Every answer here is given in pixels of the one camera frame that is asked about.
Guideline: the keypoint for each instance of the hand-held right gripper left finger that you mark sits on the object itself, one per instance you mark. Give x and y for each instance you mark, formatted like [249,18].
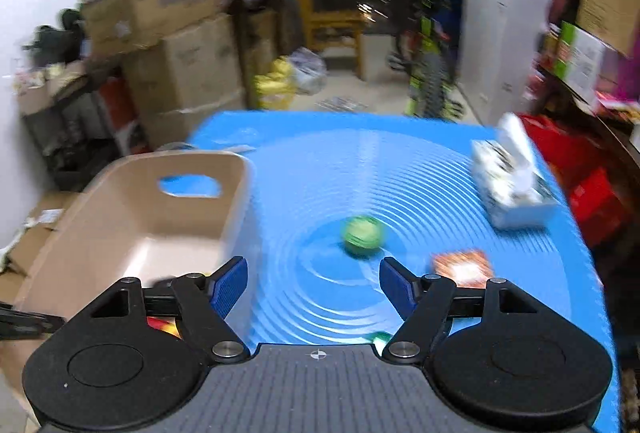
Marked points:
[227,285]

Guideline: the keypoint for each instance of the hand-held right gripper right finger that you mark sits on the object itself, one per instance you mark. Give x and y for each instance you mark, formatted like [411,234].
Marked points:
[397,285]

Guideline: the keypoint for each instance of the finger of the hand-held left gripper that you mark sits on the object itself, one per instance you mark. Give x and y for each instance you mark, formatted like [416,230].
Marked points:
[25,320]

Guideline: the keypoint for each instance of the green lighter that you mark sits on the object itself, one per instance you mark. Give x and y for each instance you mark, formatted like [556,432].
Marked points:
[379,337]

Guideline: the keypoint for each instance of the small patterned box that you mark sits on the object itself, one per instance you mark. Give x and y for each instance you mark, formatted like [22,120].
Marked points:
[462,268]

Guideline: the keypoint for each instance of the yellow toy with red knob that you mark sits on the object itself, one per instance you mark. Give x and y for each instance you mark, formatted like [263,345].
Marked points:
[162,327]

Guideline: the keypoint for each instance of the beige plastic basket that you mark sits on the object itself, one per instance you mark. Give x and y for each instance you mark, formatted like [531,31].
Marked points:
[125,223]

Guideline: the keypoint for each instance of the blue silicone mat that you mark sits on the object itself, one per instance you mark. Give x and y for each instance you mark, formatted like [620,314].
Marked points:
[310,293]

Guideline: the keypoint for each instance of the open cardboard floor box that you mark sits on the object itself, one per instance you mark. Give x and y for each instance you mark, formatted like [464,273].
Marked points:
[45,223]

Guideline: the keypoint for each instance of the white tissue box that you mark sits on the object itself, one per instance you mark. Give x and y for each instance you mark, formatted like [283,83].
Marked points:
[505,193]

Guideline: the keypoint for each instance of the low cardboard box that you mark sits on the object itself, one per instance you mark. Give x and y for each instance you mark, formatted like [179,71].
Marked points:
[175,123]

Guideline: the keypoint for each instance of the black shelf rack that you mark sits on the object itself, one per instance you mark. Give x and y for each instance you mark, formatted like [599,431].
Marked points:
[65,138]

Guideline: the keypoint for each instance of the red black carton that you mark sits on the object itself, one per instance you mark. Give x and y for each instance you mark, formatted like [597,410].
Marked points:
[120,108]

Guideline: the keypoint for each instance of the bicycle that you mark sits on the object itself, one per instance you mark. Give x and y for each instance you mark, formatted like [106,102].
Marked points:
[427,78]

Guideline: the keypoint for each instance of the red bag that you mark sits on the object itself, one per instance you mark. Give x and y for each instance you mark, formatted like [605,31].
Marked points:
[590,193]

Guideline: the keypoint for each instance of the cardboard tray box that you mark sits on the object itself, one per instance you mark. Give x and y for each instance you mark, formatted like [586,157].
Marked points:
[35,98]

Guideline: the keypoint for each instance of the large plain cardboard box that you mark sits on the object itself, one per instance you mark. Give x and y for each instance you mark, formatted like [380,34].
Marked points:
[190,63]

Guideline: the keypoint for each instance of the clear plastic bag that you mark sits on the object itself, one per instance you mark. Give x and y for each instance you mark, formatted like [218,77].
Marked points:
[310,70]

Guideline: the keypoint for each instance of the white chest freezer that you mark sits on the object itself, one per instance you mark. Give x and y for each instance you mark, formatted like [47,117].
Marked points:
[500,53]

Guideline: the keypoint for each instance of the dark wooden side table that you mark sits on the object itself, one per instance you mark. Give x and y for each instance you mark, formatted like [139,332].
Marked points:
[615,128]

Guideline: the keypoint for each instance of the wooden chair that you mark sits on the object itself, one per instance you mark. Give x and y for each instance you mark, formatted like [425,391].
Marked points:
[332,20]

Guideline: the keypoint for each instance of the green white carton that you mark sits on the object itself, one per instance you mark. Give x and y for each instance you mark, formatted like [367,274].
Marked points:
[580,58]

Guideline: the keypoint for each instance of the black bag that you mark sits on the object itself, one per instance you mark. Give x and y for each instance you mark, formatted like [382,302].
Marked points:
[65,28]

